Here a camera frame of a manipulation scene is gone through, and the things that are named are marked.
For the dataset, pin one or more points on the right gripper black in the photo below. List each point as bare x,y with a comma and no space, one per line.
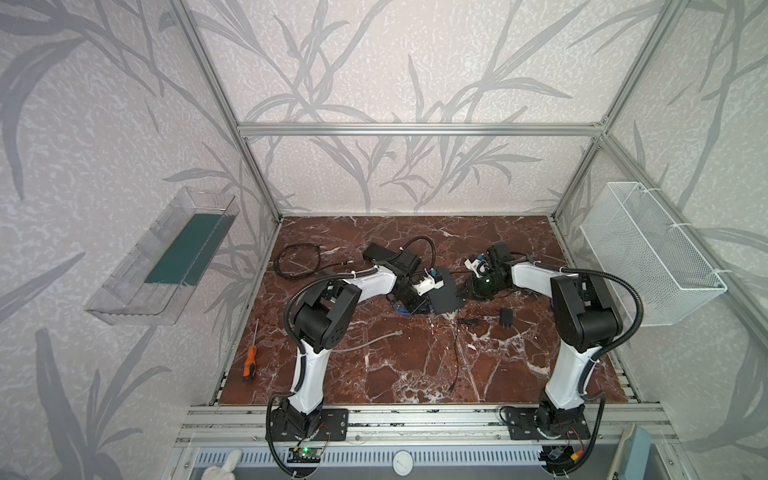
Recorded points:
480,282

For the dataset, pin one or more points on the white wire mesh basket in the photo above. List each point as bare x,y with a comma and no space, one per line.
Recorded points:
632,236

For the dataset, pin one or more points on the green lit circuit board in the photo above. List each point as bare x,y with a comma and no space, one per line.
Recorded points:
304,455

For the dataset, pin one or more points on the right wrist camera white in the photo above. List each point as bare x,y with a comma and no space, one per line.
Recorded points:
479,266

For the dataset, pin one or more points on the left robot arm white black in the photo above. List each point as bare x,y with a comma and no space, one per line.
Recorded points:
316,318

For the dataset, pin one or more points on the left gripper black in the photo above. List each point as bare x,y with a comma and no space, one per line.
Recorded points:
417,295

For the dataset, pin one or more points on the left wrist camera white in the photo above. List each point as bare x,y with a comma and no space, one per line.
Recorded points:
432,280

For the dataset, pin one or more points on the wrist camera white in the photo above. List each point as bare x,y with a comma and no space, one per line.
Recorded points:
432,280
479,266

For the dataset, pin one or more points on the orange handled screwdriver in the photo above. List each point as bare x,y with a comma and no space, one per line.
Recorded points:
250,358

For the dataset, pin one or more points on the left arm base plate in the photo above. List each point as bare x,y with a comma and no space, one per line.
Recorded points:
330,425

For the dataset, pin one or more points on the black ribbed network switch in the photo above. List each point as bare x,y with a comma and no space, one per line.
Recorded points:
379,255

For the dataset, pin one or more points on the right circuit board with wires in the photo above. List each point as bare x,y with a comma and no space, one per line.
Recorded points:
561,460

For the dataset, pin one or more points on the grey blue panel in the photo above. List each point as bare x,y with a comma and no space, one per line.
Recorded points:
632,454

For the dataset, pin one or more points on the white plush toy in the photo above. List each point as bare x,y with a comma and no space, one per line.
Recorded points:
226,470

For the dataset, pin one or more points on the clear plastic wall bin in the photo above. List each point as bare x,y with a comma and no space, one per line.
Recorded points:
155,281

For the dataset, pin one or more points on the black power adapter with cord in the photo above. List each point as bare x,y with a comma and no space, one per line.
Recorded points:
482,344

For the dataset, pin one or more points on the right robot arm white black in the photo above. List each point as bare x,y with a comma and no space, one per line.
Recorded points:
594,313

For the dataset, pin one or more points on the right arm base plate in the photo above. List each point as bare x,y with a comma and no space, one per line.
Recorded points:
544,423

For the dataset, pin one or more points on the round white gauge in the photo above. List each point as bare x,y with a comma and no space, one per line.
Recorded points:
402,463

